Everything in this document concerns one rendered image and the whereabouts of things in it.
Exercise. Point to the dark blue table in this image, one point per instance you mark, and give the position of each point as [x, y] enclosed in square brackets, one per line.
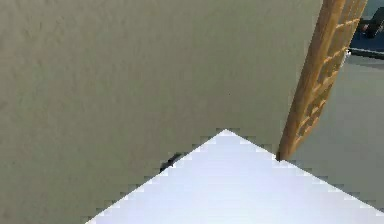
[366, 45]

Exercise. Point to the wooden lattice shelf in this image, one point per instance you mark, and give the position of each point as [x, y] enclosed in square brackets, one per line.
[311, 83]

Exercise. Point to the small black object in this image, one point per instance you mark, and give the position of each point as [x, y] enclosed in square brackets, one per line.
[169, 162]

